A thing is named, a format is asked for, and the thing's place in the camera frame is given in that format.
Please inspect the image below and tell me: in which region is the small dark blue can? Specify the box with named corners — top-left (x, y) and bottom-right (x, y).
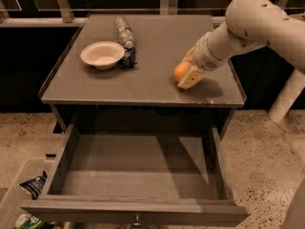
top-left (120, 47), bottom-right (136, 69)

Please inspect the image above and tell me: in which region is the orange fruit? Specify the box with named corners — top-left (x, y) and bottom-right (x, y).
top-left (173, 61), bottom-right (192, 82)

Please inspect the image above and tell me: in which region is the grey cabinet with counter top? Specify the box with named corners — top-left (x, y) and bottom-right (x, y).
top-left (38, 14), bottom-right (248, 141)

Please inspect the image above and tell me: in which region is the white paper bowl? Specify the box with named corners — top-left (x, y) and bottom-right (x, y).
top-left (80, 41), bottom-right (125, 70)

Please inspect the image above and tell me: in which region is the clear plastic storage bin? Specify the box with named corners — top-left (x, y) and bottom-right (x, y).
top-left (0, 158), bottom-right (53, 229)

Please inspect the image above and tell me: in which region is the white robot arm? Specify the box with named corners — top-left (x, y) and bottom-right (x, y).
top-left (174, 0), bottom-right (305, 122)

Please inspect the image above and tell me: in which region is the metal window frame rail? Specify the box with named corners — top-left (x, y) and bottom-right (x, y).
top-left (0, 0), bottom-right (304, 27)

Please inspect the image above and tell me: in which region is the open grey top drawer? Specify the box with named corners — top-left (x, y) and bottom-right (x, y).
top-left (21, 125), bottom-right (251, 227)

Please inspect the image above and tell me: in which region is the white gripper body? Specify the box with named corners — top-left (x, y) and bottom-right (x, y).
top-left (193, 31), bottom-right (227, 71)

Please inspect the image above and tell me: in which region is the blue snack bag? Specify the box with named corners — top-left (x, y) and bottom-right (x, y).
top-left (18, 172), bottom-right (48, 200)

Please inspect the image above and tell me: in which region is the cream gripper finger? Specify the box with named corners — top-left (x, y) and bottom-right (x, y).
top-left (176, 62), bottom-right (204, 90)
top-left (181, 47), bottom-right (194, 62)

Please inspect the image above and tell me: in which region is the green packet in bin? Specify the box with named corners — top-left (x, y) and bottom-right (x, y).
top-left (14, 214), bottom-right (55, 229)

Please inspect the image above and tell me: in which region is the clear plastic water bottle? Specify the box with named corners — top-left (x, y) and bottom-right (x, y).
top-left (114, 16), bottom-right (133, 49)

